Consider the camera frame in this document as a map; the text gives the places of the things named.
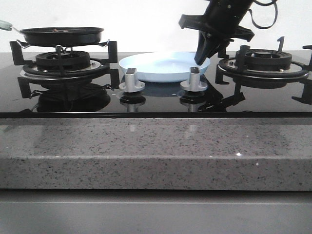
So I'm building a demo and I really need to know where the silver right stove knob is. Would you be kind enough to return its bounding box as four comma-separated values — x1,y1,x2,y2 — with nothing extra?
180,67,208,92

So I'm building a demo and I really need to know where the black burner with support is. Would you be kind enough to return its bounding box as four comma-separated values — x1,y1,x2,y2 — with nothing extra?
215,37,312,92
10,40,117,84

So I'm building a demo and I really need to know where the light blue plate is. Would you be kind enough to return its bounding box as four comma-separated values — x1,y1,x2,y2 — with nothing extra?
119,52,210,83

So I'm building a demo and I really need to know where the right black burner with support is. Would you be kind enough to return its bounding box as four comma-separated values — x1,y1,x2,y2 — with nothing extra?
215,37,312,92

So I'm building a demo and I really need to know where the black glass gas hob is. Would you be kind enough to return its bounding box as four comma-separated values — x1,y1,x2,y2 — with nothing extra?
0,58,312,118

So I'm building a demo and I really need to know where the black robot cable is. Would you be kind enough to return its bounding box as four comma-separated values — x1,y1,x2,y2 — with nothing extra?
248,0,278,30

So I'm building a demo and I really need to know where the silver stove knob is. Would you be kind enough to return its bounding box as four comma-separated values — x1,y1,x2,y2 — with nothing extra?
180,67,208,92
119,68,145,93

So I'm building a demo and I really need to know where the left black burner with support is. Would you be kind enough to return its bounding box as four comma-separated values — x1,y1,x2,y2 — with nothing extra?
10,40,117,84

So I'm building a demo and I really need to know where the black frying pan mint handle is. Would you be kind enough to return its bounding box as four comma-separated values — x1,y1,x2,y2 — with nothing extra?
0,20,105,47

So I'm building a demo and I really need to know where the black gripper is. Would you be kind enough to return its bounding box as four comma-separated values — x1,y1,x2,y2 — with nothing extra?
179,0,254,64

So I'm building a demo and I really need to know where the silver left stove knob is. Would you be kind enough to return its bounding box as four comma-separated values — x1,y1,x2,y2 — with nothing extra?
119,68,145,93

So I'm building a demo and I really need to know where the wire pan support ring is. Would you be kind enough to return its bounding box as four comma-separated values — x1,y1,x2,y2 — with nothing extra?
16,39,111,56

